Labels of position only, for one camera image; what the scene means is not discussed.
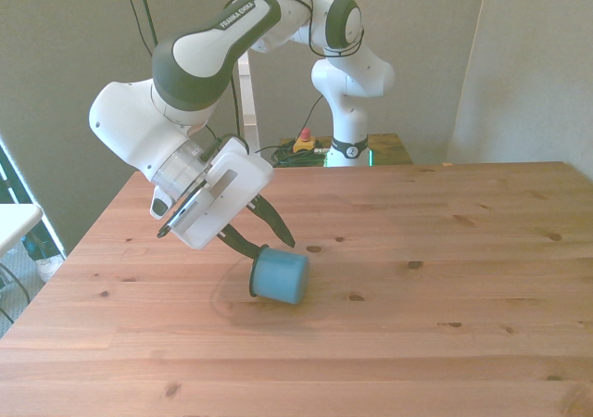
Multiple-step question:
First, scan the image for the white vertical post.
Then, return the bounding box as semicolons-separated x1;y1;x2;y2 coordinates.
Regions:
229;0;262;152

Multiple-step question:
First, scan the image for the black wire chair frame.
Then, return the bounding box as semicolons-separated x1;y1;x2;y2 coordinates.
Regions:
0;261;32;326

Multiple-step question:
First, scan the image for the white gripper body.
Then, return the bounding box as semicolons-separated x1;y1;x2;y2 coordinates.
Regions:
171;134;276;251

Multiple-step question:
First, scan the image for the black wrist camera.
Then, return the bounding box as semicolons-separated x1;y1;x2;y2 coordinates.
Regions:
156;184;216;239

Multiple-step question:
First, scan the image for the coiled green cable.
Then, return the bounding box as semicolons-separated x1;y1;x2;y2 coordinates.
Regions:
269;144;329;169

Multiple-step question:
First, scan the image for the blue mug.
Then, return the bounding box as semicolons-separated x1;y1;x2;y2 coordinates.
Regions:
247;245;311;306

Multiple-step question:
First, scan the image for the thin black stop-button cable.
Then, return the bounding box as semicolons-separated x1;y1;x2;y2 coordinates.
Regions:
299;94;325;132

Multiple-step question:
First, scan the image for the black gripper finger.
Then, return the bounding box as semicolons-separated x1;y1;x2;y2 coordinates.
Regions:
218;222;262;262
246;194;297;250

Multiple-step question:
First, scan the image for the white side table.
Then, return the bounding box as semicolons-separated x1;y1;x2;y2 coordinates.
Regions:
0;202;44;257

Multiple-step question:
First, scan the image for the yellow emergency stop box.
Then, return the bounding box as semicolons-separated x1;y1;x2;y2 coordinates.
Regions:
292;128;319;155

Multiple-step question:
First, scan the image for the white shoe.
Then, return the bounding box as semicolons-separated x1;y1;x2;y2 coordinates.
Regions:
35;256;62;284

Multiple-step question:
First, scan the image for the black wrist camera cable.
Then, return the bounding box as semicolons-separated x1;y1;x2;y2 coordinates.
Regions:
198;0;367;164

